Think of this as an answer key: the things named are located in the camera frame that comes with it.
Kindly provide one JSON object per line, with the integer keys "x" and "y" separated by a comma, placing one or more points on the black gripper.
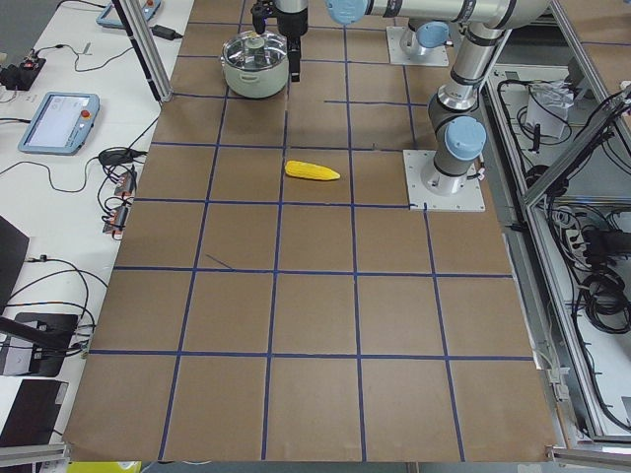
{"x": 292, "y": 24}

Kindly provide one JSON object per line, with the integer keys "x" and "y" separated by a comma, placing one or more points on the yellow corn cob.
{"x": 310, "y": 171}

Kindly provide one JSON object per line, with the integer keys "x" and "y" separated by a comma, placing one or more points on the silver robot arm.
{"x": 427, "y": 35}
{"x": 460, "y": 139}

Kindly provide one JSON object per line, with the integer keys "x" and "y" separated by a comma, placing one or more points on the pale green cooking pot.
{"x": 257, "y": 85}

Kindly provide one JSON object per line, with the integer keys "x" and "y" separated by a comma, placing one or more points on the black power adapter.
{"x": 165, "y": 32}

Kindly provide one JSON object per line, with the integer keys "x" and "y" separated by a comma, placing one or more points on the blue teach pendant near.
{"x": 61, "y": 124}

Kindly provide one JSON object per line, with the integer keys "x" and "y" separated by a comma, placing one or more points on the brown paper table mat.
{"x": 252, "y": 315}

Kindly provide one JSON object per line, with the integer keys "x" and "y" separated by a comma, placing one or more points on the white crumpled paper box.
{"x": 548, "y": 107}

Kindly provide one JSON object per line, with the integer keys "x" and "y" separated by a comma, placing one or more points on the black monitor stand base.
{"x": 36, "y": 343}

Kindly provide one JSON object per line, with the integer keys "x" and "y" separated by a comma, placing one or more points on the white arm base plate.
{"x": 430, "y": 190}
{"x": 404, "y": 49}

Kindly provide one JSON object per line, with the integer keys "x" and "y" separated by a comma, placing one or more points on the aluminium frame post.
{"x": 141, "y": 39}

